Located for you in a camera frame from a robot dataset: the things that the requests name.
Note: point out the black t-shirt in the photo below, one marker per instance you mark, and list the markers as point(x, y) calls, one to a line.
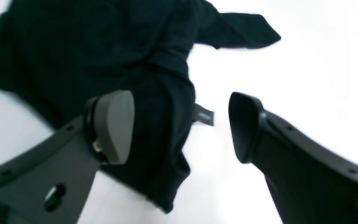
point(57, 54)

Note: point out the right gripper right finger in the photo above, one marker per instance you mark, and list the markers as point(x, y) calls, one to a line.
point(308, 183)

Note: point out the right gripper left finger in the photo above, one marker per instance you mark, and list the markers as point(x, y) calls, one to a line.
point(50, 183)

